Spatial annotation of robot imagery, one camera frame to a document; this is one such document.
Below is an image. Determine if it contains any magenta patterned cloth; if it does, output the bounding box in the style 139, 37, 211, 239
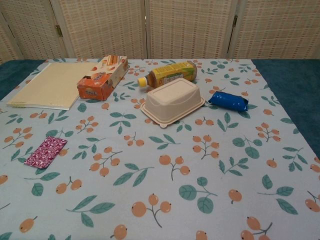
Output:
23, 136, 68, 170

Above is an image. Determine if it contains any beige pulp food container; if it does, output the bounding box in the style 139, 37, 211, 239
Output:
140, 77, 206, 129

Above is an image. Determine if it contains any yellow label drink bottle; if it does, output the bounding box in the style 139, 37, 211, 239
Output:
137, 60, 198, 89

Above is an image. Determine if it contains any floral fruit print tablecloth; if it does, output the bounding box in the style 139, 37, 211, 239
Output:
0, 57, 320, 240

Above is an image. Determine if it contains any orange biscuit box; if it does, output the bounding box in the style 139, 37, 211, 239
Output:
76, 55, 129, 102

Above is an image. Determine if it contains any blue foil snack packet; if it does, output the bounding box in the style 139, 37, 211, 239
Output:
208, 90, 250, 112

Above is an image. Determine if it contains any woven folding screen panel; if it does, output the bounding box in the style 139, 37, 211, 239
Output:
226, 0, 320, 60
49, 0, 148, 60
0, 12, 21, 65
0, 0, 69, 61
145, 0, 238, 60

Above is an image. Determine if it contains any cream paper pad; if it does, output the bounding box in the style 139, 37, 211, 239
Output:
6, 62, 96, 111

